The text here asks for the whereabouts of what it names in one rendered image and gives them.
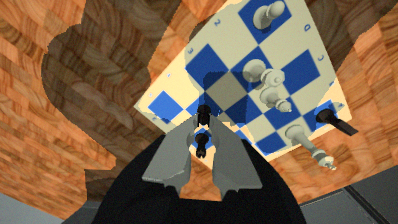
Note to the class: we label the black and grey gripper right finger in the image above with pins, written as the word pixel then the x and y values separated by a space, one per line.
pixel 238 166

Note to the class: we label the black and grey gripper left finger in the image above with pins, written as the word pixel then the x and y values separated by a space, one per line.
pixel 166 161

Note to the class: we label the blue and cream chessboard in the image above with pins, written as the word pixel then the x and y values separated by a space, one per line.
pixel 209 71

